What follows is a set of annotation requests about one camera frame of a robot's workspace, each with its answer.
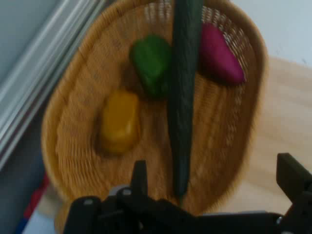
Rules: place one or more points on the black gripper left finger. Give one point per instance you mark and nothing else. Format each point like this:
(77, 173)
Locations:
(140, 175)

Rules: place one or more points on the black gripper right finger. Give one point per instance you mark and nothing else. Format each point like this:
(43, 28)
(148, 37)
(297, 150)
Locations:
(297, 185)

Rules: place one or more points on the long green cucumber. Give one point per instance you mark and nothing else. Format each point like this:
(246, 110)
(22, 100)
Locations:
(182, 97)

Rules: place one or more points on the yellow bell pepper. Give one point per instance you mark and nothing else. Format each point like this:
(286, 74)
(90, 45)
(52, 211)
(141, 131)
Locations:
(119, 122)

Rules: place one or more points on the woven wicker basket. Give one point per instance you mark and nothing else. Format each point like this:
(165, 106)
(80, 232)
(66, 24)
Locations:
(214, 122)

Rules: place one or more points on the green bell pepper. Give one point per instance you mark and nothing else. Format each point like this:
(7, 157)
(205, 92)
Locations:
(151, 63)

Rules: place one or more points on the purple eggplant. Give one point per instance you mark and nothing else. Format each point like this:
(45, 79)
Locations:
(217, 56)

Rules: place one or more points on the aluminium rail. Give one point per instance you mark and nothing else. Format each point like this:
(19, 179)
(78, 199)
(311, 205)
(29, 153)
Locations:
(36, 61)

